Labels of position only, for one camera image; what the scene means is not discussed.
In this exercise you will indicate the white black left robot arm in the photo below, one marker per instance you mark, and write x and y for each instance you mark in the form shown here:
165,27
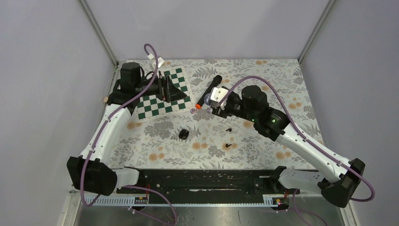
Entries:
89,171

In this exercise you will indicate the green white checkered board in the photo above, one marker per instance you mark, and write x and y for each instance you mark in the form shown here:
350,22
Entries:
151,107

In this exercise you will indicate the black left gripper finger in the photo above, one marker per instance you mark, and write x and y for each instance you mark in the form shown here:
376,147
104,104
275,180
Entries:
161,93
172,93

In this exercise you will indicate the floral patterned table mat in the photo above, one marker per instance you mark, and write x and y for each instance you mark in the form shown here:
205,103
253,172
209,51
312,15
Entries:
155,144

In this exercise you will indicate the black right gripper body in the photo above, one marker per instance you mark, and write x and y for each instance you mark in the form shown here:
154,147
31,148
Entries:
234,107

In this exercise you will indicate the purple earbud charging case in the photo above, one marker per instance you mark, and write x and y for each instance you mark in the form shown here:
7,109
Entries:
207,99

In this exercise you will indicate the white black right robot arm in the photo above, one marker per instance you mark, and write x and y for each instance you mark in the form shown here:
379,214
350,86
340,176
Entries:
336,178

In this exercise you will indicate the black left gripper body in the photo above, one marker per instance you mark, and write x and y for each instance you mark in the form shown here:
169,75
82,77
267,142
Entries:
153,89

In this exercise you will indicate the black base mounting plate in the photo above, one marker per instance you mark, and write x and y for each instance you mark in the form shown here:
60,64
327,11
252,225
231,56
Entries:
212,184

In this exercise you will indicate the black round cap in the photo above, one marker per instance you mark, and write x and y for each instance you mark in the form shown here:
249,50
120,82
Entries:
183,134

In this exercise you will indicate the black marker orange cap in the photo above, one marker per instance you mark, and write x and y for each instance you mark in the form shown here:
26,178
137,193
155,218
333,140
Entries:
215,82

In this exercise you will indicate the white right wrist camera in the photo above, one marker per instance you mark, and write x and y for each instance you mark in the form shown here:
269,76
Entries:
219,97

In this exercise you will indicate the small purple ear tips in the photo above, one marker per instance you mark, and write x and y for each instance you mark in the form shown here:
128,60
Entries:
195,110

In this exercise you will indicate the white slotted cable duct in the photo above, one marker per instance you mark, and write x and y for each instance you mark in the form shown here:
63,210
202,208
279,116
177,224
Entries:
151,200

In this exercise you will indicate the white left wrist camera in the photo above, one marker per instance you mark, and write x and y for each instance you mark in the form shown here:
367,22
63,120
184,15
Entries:
153,63

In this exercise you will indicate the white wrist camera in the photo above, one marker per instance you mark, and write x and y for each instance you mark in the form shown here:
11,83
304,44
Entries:
153,63
219,97

